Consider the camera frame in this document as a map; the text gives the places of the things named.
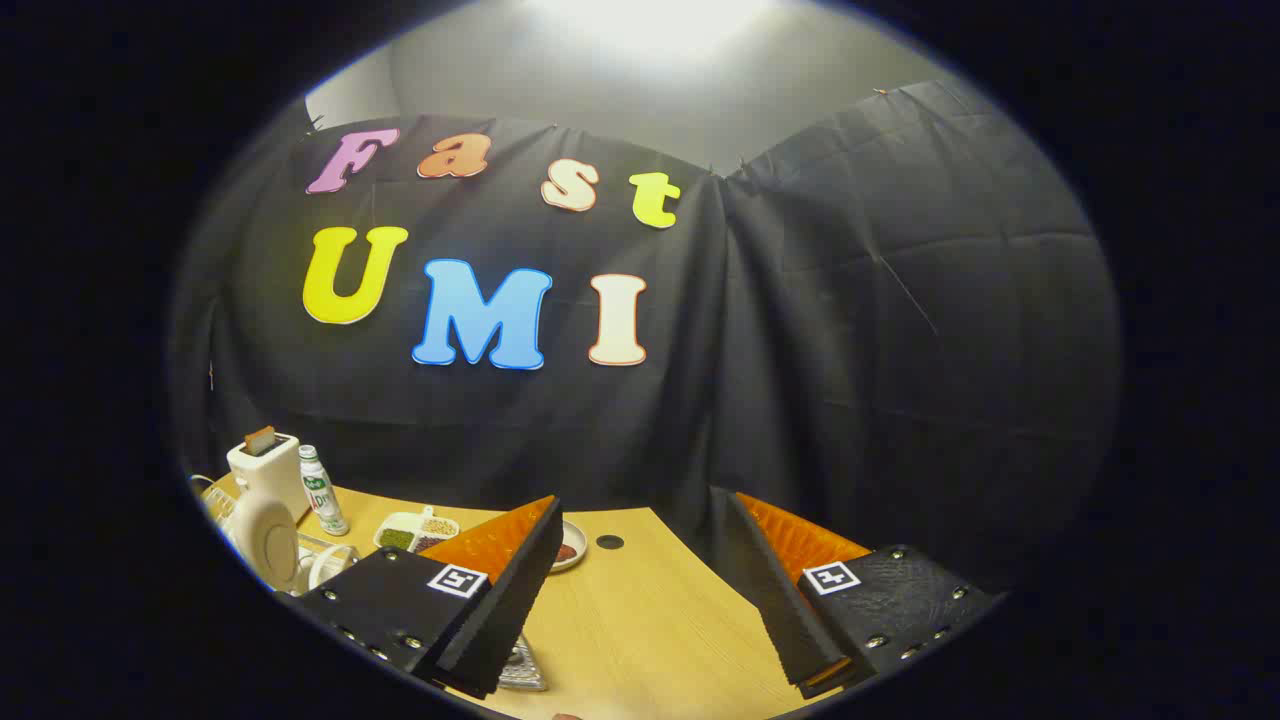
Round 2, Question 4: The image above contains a black backdrop cloth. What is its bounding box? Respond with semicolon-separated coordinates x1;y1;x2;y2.
170;80;1121;601

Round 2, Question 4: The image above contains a white bottle with green label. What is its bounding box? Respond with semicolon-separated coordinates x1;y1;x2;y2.
298;445;350;537

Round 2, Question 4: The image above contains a white toaster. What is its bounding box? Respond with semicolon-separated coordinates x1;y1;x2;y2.
227;432;309;521

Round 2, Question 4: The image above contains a small plate with meat patties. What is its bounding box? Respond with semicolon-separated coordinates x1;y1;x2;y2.
548;520;589;573

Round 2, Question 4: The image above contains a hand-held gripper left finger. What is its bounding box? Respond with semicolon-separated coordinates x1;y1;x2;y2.
290;495;564;701

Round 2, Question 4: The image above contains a white divided dish of beans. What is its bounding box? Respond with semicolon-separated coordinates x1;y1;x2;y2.
374;507;461;554

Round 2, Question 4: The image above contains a white round plate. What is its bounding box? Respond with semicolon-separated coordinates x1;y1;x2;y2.
232;490;301;593

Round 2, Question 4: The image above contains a metal wire basket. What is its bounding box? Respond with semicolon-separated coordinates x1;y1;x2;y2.
497;635;549;693

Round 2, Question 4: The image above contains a white wire dish rack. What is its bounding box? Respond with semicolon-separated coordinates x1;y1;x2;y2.
190;475;361;601

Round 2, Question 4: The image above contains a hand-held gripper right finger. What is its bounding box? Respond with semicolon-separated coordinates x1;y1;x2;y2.
712;488;1006;701

